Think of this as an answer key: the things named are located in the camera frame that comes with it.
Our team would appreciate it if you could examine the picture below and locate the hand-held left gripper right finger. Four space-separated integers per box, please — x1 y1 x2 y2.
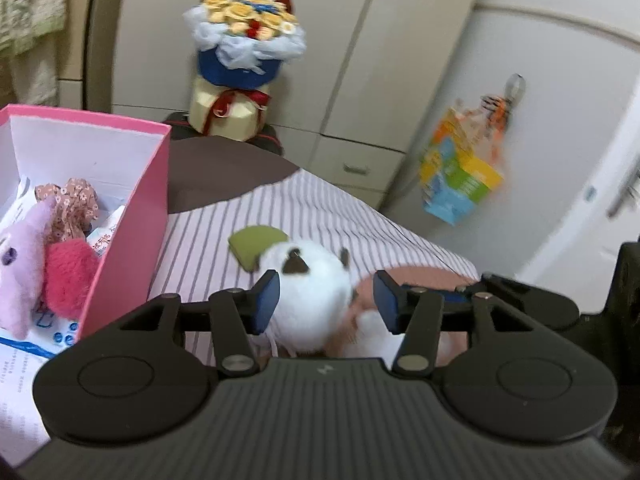
372 269 532 377

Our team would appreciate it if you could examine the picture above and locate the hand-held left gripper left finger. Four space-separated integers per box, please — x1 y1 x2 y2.
117 269 282 377

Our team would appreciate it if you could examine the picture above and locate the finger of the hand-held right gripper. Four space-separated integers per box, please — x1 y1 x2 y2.
401 272 582 332

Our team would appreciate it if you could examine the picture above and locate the white plush toy green leaf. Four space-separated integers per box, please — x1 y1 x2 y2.
227 225 362 358

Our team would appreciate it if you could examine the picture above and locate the pink brown plush toy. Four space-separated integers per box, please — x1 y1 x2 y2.
325 266 482 361

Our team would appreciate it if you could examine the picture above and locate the pink cardboard box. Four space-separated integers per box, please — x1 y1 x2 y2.
0 103 174 361

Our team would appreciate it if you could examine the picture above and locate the pink fluffy plush ball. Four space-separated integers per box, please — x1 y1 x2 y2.
42 238 102 321

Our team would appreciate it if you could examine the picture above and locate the pink floral scrunchie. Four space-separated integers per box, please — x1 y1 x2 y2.
33 177 102 245

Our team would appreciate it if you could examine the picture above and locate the purple plush toy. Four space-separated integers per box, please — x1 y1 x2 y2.
0 195 59 339

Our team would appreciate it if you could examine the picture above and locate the brown cloth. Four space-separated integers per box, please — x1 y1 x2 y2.
167 136 303 216

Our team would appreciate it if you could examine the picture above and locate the colourful hanging bag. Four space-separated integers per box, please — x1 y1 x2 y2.
417 74 527 227

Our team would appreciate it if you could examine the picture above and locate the white door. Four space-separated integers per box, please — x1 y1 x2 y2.
380 4 640 286

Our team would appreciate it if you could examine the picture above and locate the white printed packet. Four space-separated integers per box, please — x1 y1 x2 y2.
86 204 125 262

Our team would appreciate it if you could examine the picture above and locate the white printed paper sheet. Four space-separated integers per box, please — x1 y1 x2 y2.
0 305 82 361

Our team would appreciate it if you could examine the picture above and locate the plush bouquet with blue wrap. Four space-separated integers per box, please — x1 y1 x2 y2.
181 0 308 142

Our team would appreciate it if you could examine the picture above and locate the white wardrobe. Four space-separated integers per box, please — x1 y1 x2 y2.
107 0 493 213

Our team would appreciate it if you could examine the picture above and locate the hanging cream green pajamas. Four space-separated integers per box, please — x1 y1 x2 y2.
0 0 72 107

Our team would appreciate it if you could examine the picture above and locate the silver door handle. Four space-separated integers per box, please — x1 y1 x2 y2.
606 169 640 220

